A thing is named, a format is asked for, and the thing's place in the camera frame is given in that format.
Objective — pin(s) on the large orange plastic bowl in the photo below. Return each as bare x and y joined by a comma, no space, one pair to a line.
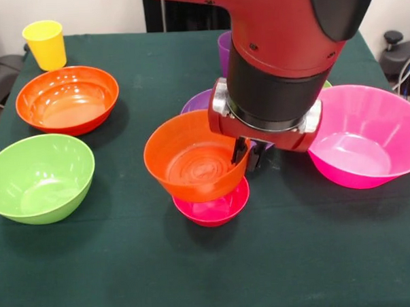
66,101

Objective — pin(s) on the dark green tablecloth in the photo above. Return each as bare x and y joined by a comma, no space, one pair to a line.
209,262

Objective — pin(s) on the purple plastic bowl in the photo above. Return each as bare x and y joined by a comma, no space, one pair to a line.
196,103

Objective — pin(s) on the small red plastic bowl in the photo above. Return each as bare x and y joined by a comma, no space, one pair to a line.
211,214

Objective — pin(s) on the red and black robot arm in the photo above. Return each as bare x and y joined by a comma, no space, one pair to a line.
282,55

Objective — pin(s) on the yellow plastic cup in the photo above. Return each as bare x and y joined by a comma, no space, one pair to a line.
45,48

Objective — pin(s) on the small orange plastic bowl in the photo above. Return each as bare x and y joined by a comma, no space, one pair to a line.
184,154

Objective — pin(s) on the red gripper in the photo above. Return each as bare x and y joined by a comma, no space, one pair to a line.
276,140

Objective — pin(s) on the small green plastic bowl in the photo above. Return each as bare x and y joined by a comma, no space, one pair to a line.
327,84

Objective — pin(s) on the large pink plastic bowl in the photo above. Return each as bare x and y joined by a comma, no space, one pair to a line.
361,146

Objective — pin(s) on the large green plastic bowl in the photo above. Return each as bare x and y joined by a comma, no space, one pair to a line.
39,177

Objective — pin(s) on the purple plastic cup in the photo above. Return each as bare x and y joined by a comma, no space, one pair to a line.
224,50

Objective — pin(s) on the grey office chair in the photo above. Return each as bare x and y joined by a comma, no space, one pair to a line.
4,72

